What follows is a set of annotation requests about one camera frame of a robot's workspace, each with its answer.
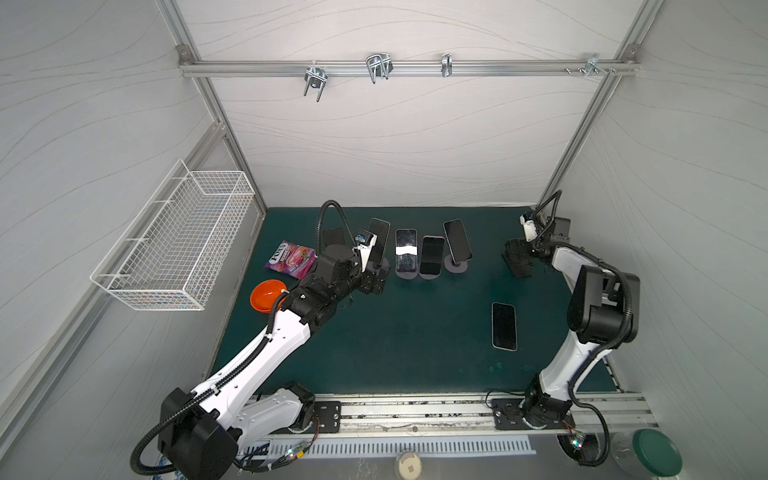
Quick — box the black folding phone stand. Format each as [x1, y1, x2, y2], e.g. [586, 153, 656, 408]
[321, 227, 347, 247]

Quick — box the aluminium crossbar rail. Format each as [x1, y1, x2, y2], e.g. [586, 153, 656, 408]
[179, 54, 640, 78]

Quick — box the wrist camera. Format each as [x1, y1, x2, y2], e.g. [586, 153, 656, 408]
[354, 230, 378, 272]
[520, 212, 540, 243]

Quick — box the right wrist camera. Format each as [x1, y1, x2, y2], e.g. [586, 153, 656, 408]
[520, 212, 540, 243]

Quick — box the white wire basket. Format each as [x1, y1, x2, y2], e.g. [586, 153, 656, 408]
[90, 160, 254, 311]

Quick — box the round white puck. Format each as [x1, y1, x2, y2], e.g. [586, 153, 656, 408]
[395, 451, 423, 480]

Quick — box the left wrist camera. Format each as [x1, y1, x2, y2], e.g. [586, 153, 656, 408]
[354, 230, 378, 272]

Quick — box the phone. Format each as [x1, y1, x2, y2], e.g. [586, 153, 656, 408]
[491, 302, 518, 352]
[443, 219, 473, 264]
[368, 218, 390, 266]
[395, 229, 419, 280]
[419, 235, 445, 278]

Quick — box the green lid jar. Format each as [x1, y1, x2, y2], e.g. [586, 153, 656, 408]
[610, 428, 683, 479]

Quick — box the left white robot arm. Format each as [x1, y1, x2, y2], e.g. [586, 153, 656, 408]
[129, 218, 390, 479]

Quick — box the orange plastic bowl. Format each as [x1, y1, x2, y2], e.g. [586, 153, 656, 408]
[249, 279, 287, 314]

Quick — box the purple Fox's candy bag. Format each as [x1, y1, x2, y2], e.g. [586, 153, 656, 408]
[264, 241, 317, 280]

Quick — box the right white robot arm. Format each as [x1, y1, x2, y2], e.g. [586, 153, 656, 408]
[507, 190, 640, 429]

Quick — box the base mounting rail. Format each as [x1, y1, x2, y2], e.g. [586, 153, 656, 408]
[239, 392, 658, 439]

